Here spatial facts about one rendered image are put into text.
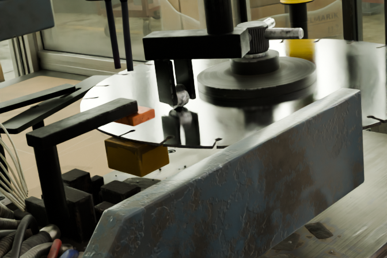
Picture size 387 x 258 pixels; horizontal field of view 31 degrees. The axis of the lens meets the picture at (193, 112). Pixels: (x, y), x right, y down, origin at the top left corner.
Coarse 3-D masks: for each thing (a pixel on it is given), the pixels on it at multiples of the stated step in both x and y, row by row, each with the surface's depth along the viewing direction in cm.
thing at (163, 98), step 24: (216, 0) 56; (216, 24) 56; (144, 48) 59; (168, 48) 58; (192, 48) 57; (216, 48) 57; (240, 48) 56; (168, 72) 58; (192, 72) 60; (168, 96) 59; (192, 96) 60
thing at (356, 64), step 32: (192, 64) 75; (320, 64) 69; (352, 64) 68; (384, 64) 66; (96, 96) 67; (128, 96) 66; (288, 96) 60; (320, 96) 59; (384, 96) 57; (128, 128) 57; (160, 128) 56; (192, 128) 55; (224, 128) 54; (256, 128) 54
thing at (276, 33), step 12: (240, 24) 65; (252, 24) 64; (264, 24) 64; (252, 36) 63; (264, 36) 64; (276, 36) 63; (288, 36) 63; (300, 36) 62; (252, 48) 64; (264, 48) 64
